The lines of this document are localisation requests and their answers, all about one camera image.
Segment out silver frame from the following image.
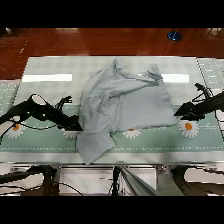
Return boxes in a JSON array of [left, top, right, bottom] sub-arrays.
[[0, 162, 224, 197]]

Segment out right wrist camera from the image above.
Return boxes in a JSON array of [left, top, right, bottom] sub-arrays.
[[194, 82, 213, 102]]

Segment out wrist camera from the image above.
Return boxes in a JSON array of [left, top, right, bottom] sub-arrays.
[[54, 95, 73, 112], [194, 82, 213, 102]]

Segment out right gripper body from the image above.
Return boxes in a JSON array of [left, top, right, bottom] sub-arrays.
[[173, 101, 205, 122]]

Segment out black cable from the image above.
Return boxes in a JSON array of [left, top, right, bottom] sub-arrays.
[[109, 165, 122, 197], [52, 181, 85, 197], [0, 121, 66, 140]]

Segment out blue round object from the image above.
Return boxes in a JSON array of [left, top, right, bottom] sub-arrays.
[[167, 31, 183, 42]]

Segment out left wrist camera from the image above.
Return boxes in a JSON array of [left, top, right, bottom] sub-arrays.
[[54, 95, 73, 112]]

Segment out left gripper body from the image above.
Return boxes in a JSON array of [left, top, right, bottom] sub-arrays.
[[61, 114, 84, 132]]

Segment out grey-blue T-shirt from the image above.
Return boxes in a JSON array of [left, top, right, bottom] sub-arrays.
[[75, 58, 179, 166]]

